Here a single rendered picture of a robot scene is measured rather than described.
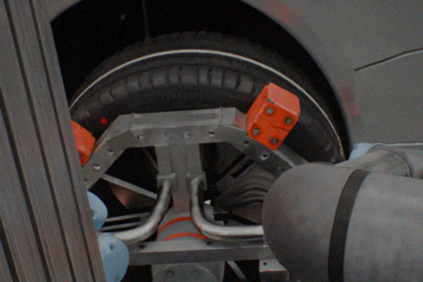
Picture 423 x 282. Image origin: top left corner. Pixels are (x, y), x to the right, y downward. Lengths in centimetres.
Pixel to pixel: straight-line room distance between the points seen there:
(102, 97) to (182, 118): 17
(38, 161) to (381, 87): 138
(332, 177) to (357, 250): 7
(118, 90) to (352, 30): 49
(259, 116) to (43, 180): 108
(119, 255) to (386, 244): 53
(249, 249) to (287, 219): 71
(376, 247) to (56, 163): 31
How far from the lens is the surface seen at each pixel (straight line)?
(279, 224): 73
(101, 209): 130
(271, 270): 143
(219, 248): 143
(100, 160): 158
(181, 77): 158
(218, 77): 157
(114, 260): 114
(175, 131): 153
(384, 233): 69
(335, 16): 169
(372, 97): 178
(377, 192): 71
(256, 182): 147
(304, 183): 73
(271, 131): 152
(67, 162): 51
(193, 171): 156
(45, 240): 44
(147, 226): 146
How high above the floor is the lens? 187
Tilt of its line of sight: 31 degrees down
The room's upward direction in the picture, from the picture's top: 7 degrees counter-clockwise
